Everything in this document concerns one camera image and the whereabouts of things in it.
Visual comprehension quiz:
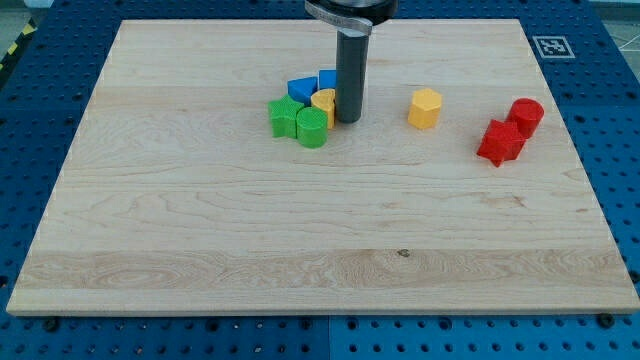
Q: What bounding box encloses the yellow hexagon block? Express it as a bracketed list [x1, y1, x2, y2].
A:
[408, 88, 442, 129]

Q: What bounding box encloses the black robot arm flange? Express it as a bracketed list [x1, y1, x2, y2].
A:
[304, 0, 399, 36]

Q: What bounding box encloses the green cylinder block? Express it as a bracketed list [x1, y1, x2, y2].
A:
[296, 107, 328, 148]

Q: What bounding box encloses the green star block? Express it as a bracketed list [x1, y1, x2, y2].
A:
[268, 95, 305, 139]

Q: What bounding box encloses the yellow heart block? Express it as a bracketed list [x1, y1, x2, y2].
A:
[311, 88, 336, 129]

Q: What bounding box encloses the blue triangle block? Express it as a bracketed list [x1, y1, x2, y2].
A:
[287, 77, 317, 106]

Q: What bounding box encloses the blue cube block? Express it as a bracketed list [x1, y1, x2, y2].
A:
[317, 69, 337, 90]

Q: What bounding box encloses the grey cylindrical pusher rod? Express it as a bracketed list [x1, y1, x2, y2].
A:
[335, 30, 369, 124]

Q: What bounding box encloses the light wooden board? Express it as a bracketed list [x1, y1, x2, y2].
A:
[7, 19, 639, 316]

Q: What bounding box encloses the red star block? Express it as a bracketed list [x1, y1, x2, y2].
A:
[476, 119, 526, 167]

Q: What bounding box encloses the red cylinder block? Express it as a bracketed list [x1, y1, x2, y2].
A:
[506, 98, 545, 139]

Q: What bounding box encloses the white fiducial marker tag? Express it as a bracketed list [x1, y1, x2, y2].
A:
[532, 35, 575, 59]

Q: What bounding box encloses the yellow black hazard tape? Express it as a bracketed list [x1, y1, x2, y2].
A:
[1, 18, 37, 71]

